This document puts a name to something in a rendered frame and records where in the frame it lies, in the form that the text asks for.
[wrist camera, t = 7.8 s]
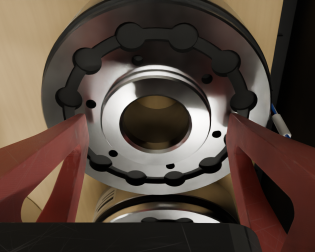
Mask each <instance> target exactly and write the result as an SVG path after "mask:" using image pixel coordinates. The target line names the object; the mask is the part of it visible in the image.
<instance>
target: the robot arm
mask: <svg viewBox="0 0 315 252"><path fill-rule="evenodd" d="M226 147H227V154H228V161H229V168H230V175H231V180H232V185H233V190H234V195H235V200H236V205H237V210H238V215H239V220H240V224H236V223H206V222H75V220H76V215H77V210H78V205H79V201H80V196H81V191H82V186H83V181H84V176H85V169H86V162H87V155H88V148H89V132H88V126H87V120H86V115H85V114H84V113H78V114H76V115H74V116H72V117H70V118H68V119H66V120H64V121H62V122H60V123H58V124H57V125H55V126H53V127H51V128H49V129H47V130H45V131H43V132H41V133H38V134H36V135H34V136H31V137H29V138H26V139H23V140H21V141H18V142H15V143H13V144H10V145H7V146H5V147H2V148H0V252H315V147H312V146H309V145H307V144H304V143H301V142H299V141H296V140H293V139H290V138H288V137H285V136H283V135H280V134H278V133H276V132H273V131H271V130H269V129H267V128H265V127H263V126H261V125H259V124H257V123H255V122H253V121H252V120H250V119H248V118H246V117H244V116H242V115H240V114H238V113H231V114H230V115H229V120H228V126H227V132H226ZM252 160H253V161H254V162H255V163H256V164H257V165H258V166H259V167H260V168H261V169H262V170H263V171H264V172H265V173H266V174H267V175H268V176H269V177H270V178H271V179H272V180H273V181H274V182H275V183H276V184H277V185H278V186H279V187H280V188H281V189H282V190H283V191H284V192H285V193H286V194H287V195H288V196H289V197H290V199H291V201H292V203H293V207H294V219H293V222H292V224H291V227H290V229H289V231H288V234H286V232H285V230H284V228H283V227H282V225H281V223H280V221H279V220H278V218H277V216H276V214H275V213H274V211H273V209H272V207H271V206H270V204H269V202H268V200H267V198H266V196H265V194H264V192H263V190H262V187H261V184H260V181H259V179H258V176H257V173H256V171H255V168H254V165H253V163H252ZM62 161H63V163H62V166H61V169H60V171H59V174H58V177H57V179H56V182H55V185H54V187H53V190H52V193H51V195H50V197H49V199H48V201H47V203H46V204H45V206H44V208H43V210H42V211H41V213H40V215H39V217H38V218H37V220H36V222H22V219H21V209H22V205H23V202H24V200H25V198H26V197H27V196H28V195H29V194H30V193H31V192H32V191H33V190H34V189H35V188H36V187H37V186H38V185H39V184H40V183H41V182H42V181H43V180H44V179H45V178H46V177H47V176H48V175H49V174H50V173H51V172H52V171H53V170H54V169H55V168H56V167H57V166H58V165H59V164H60V163H61V162H62Z"/></svg>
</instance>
